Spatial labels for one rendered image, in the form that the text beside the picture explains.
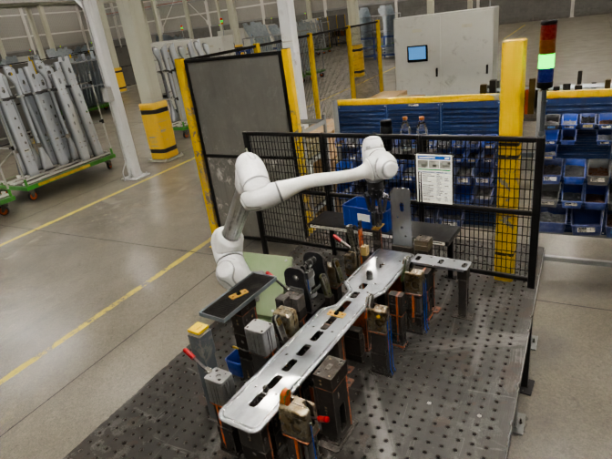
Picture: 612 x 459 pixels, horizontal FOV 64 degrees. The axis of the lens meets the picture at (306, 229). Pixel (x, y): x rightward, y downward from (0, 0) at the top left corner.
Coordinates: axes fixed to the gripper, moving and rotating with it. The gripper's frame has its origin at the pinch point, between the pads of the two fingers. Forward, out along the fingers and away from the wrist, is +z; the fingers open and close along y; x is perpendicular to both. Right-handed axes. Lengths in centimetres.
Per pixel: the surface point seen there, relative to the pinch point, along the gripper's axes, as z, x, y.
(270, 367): 26, -89, -6
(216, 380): 20, -109, -15
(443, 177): -5, 54, 15
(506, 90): -50, 58, 46
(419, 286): 28.4, -8.8, 24.0
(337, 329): 26, -57, 6
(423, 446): 56, -74, 49
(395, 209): 5.1, 26.1, -1.7
